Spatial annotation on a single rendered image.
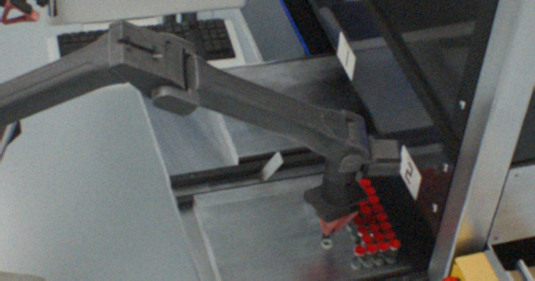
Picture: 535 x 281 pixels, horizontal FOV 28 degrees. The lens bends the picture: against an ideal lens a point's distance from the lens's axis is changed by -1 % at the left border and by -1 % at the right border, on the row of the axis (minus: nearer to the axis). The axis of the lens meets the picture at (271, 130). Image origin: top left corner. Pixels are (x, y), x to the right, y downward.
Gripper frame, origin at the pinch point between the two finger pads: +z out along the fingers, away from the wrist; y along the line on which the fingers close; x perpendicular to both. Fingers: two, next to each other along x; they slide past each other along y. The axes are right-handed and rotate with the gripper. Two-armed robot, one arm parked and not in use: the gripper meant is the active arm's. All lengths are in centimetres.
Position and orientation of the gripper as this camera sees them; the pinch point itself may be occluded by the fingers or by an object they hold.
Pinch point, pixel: (330, 228)
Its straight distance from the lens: 201.2
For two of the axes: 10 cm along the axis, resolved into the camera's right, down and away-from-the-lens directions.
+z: -0.8, 7.3, 6.8
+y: 8.5, -3.0, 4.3
